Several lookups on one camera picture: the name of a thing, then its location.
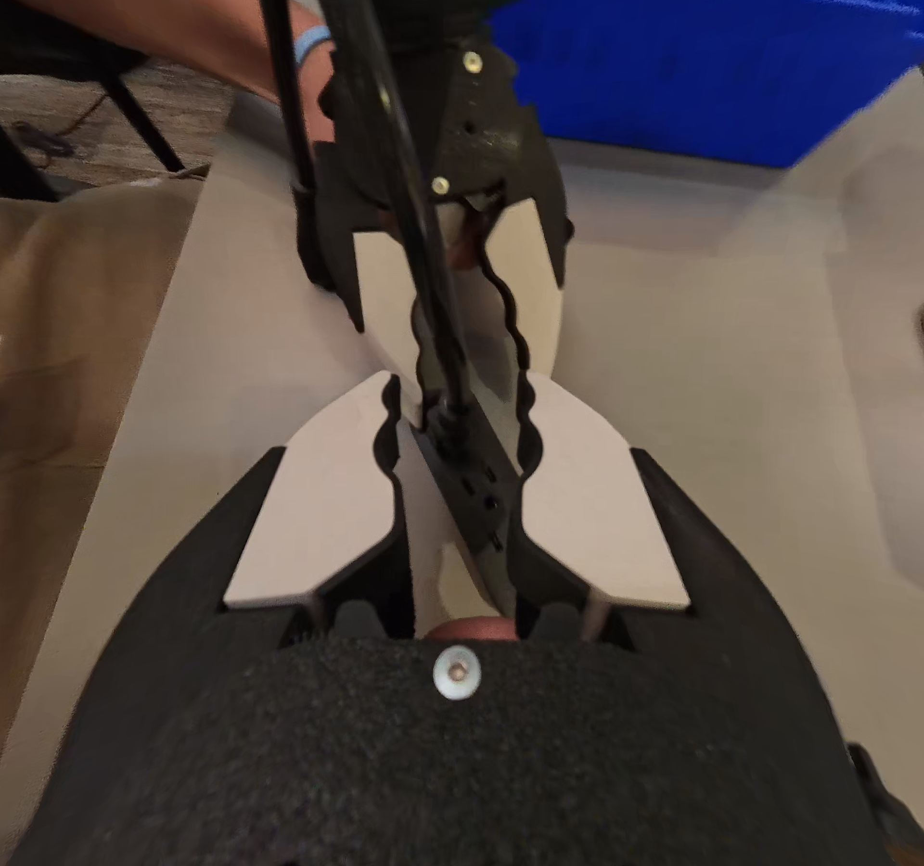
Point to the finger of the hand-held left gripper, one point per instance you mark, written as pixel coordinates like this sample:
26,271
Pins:
538,281
382,281

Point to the person's tan trousers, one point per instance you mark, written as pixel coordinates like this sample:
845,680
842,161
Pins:
72,375

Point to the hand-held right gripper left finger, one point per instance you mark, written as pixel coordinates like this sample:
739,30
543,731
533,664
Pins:
325,505

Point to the black power strip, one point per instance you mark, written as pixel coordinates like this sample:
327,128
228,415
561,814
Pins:
476,498

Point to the person's right hand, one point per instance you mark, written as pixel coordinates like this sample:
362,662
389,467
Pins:
469,629

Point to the light blue wristband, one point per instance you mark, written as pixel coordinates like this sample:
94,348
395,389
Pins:
314,43

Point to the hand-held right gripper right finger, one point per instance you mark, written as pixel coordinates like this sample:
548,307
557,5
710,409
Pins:
599,512

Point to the blue plastic bin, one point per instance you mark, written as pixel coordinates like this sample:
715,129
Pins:
722,50

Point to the person's left forearm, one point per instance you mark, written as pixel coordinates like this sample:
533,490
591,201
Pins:
144,7

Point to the grey desk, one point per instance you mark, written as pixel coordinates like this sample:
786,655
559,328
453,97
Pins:
722,375

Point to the person's left hand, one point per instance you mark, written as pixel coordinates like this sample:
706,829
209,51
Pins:
312,101

